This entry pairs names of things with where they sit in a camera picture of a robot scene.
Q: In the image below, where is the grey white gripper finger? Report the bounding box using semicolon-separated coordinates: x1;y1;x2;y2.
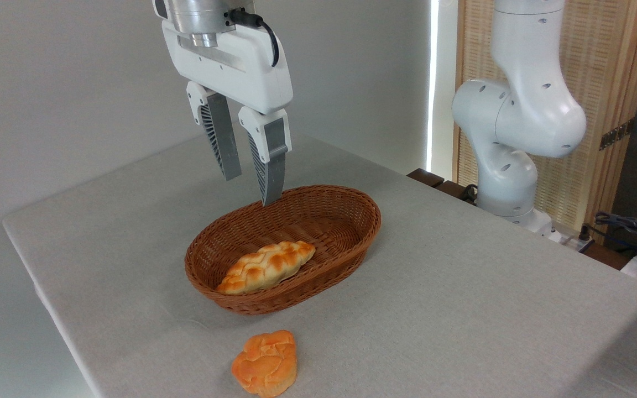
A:
186;81;242;182
238;107;292;207

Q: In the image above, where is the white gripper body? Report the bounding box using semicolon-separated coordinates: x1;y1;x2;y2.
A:
161;20;294;116

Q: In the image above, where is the long braided bread loaf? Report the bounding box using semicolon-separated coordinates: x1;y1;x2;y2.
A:
216;240;316;295

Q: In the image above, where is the round orange bread roll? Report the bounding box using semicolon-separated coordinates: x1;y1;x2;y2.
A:
231;330;298;398

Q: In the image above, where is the brown wicker oval basket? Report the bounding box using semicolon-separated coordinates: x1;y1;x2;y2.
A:
184;185;382;316

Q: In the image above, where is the dark brown wooden block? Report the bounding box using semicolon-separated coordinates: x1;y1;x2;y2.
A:
407;169;445;188
435;180;477;205

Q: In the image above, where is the grey tablecloth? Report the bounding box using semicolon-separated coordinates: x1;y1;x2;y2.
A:
2;130;637;398

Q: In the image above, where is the white power strip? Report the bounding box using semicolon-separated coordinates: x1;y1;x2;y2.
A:
550;228;597;253

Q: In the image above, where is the wooden slatted folding screen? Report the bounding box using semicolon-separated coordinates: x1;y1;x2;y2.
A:
453;0;637;244

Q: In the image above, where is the metal screen hinge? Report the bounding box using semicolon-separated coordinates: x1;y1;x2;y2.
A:
599;119;635;151

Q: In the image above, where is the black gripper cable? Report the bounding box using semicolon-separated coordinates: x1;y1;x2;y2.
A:
230;8;280;67

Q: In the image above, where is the black cable bundle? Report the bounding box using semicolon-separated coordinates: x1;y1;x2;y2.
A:
594;211;637;260

